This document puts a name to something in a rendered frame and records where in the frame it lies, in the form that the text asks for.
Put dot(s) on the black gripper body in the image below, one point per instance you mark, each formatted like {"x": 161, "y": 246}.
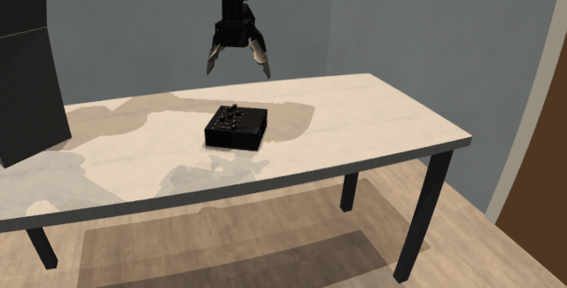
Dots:
{"x": 233, "y": 32}

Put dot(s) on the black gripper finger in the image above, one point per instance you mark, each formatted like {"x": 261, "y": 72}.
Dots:
{"x": 211, "y": 60}
{"x": 259, "y": 50}

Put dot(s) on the black lighting desk panel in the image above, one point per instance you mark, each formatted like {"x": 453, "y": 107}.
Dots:
{"x": 246, "y": 132}

